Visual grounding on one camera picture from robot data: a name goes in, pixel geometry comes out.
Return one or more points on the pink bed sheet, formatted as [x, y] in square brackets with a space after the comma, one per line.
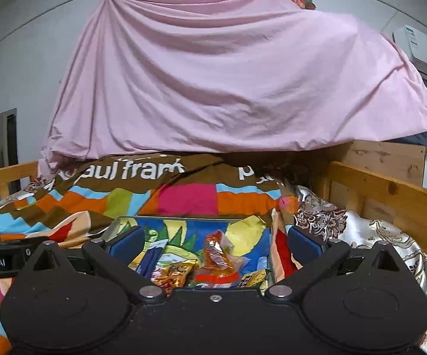
[235, 81]

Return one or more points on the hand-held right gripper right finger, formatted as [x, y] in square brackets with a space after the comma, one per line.
[304, 244]

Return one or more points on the wooden cabinet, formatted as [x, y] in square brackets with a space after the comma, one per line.
[383, 155]

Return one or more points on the floral satin quilt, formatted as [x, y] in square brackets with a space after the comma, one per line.
[376, 236]

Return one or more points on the white air conditioner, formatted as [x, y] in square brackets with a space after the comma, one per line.
[417, 48]

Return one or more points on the golden snack packet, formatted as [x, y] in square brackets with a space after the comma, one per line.
[174, 271]

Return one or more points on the white printed snack packet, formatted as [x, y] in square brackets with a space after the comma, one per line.
[213, 280]

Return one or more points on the orange snack packet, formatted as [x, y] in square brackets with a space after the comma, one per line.
[215, 255]

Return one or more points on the blue snack packet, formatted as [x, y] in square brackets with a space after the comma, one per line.
[150, 262]

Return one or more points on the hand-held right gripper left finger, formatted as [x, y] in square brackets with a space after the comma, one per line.
[126, 244]

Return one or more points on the yellow green snack packet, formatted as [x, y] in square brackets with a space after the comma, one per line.
[258, 275]

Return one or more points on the metal tray with dinosaur drawing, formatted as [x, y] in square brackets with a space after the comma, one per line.
[184, 229]

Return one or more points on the colourful printed blanket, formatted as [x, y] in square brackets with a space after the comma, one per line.
[191, 196]

